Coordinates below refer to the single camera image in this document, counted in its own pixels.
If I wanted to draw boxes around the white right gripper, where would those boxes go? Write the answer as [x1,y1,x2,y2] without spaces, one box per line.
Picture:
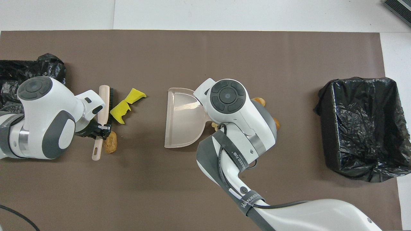
[194,78,216,106]

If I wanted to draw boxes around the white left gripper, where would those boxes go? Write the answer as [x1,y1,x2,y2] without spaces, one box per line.
[74,90,112,140]

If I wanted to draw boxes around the brown fried croquette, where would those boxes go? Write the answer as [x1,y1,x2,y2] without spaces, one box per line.
[103,132,118,154]

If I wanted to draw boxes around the beige brush with black bristles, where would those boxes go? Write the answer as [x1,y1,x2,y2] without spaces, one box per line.
[92,85,115,161]

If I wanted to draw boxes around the notched yellow sponge piece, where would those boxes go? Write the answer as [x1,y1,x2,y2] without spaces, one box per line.
[109,99,132,125]

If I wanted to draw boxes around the beige plastic dustpan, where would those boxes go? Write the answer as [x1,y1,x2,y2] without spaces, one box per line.
[164,87,209,149]

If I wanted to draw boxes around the wedge yellow sponge piece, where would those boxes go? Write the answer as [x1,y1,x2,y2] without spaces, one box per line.
[125,88,147,105]

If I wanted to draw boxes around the black bag lined bin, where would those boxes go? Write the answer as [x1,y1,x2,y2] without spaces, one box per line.
[313,77,403,183]
[0,53,67,111]

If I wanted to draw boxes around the brown paper table mat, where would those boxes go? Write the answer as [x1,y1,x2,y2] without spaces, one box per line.
[0,30,402,231]

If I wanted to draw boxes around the grey ribbed device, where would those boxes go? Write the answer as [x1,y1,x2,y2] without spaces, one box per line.
[383,0,411,27]

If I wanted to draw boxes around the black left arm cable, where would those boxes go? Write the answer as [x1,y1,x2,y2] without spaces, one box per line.
[0,205,40,231]

